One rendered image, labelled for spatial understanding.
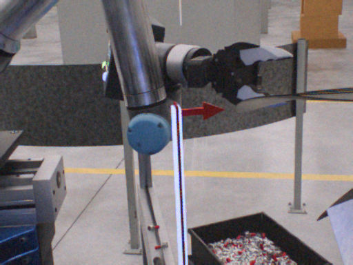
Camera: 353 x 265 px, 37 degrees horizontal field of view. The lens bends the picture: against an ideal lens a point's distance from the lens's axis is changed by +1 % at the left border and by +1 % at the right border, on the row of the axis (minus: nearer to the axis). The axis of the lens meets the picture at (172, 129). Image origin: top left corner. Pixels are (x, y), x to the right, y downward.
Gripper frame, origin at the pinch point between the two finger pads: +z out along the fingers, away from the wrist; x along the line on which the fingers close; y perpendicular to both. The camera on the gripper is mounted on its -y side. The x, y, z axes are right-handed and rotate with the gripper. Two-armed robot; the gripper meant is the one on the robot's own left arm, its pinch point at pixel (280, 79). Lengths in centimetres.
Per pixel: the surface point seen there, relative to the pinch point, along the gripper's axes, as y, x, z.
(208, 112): -20.5, 2.4, 3.1
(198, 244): -2.8, 32.0, -13.4
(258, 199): 180, 100, -128
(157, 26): 13.2, -6.3, -42.8
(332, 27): 703, 12, -379
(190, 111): -22.4, 2.3, 1.7
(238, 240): 5.5, 32.5, -10.4
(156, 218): 0.3, 32.2, -27.9
